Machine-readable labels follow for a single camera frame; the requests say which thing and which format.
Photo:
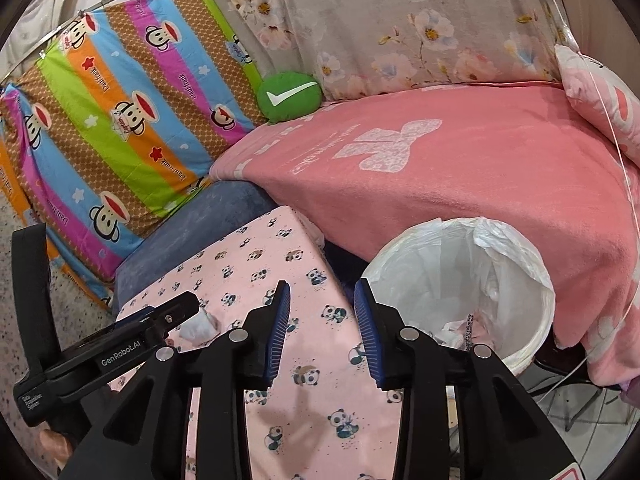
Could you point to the pink tissue paper scrap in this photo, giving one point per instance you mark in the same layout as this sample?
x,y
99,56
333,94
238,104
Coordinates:
x,y
200,329

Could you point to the green checkmark plush cushion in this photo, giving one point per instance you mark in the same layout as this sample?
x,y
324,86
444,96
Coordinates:
x,y
287,96

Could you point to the black metal stand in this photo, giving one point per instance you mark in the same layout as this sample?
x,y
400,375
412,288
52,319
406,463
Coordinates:
x,y
569,366

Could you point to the black patterned trash piece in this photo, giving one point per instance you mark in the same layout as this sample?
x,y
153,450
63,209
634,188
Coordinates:
x,y
468,333

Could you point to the left hand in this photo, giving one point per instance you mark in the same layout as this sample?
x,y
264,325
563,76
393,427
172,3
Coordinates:
x,y
57,446

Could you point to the white lined trash bin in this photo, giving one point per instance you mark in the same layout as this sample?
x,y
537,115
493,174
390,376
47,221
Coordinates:
x,y
442,270

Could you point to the pink panda print sheet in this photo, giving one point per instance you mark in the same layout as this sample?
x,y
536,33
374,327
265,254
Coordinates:
x,y
323,417

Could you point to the blue velvet cushion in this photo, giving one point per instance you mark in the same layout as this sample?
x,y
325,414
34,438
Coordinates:
x,y
220,209

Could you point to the grey floral bedding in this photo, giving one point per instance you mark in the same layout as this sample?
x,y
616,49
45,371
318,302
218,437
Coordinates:
x,y
358,48

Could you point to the colourful striped monkey pillow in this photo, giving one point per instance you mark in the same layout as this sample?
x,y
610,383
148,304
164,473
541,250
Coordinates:
x,y
117,124

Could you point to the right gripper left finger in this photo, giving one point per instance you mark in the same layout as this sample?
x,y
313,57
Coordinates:
x,y
246,358

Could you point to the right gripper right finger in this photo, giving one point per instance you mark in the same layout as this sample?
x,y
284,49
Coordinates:
x,y
401,357

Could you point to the pink white pillow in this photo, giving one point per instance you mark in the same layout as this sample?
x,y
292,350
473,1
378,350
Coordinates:
x,y
602,98

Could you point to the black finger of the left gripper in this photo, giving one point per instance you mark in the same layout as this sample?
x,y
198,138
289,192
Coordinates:
x,y
111,352

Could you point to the pink blanket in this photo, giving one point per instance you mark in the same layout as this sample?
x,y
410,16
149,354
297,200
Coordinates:
x,y
365,171

